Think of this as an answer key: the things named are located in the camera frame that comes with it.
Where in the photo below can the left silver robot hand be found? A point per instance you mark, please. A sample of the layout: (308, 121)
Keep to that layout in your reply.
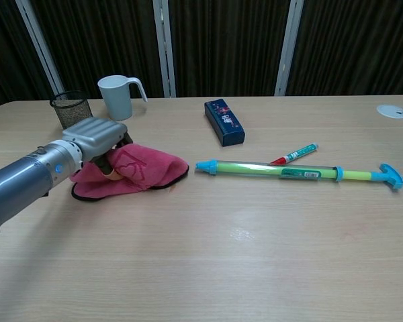
(95, 137)

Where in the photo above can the black mesh pen holder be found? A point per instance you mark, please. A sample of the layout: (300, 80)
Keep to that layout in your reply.
(70, 110)

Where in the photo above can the dark blue printed box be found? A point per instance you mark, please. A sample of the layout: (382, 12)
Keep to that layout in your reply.
(224, 121)

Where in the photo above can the grey metal partition post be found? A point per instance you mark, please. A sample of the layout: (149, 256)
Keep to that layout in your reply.
(42, 50)
(289, 50)
(164, 50)

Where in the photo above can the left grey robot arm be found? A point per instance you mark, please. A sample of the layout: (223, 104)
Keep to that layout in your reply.
(23, 177)

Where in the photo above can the red and green marker pen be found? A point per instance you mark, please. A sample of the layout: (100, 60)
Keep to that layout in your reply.
(297, 154)

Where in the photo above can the green and blue water pump toy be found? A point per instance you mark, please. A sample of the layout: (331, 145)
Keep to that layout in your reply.
(289, 171)

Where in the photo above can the white plastic mug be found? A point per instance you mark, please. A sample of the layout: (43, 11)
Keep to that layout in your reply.
(115, 99)

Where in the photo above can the pink microfiber cloth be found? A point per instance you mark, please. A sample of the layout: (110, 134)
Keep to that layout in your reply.
(144, 171)

